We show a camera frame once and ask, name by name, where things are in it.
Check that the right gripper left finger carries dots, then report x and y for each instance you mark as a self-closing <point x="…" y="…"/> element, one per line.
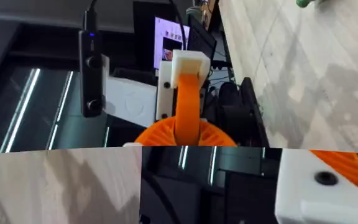
<point x="158" y="133"/>

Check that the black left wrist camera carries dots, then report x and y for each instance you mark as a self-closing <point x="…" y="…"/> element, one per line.
<point x="90" y="77"/>

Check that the lit computer monitor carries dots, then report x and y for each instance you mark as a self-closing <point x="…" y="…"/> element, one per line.
<point x="169" y="40"/>

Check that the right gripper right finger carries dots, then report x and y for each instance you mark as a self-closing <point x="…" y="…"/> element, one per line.
<point x="306" y="193"/>

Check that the green vegetable toy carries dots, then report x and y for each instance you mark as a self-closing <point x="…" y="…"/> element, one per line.
<point x="304" y="2"/>

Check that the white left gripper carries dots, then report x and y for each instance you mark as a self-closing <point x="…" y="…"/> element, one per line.
<point x="129" y="99"/>

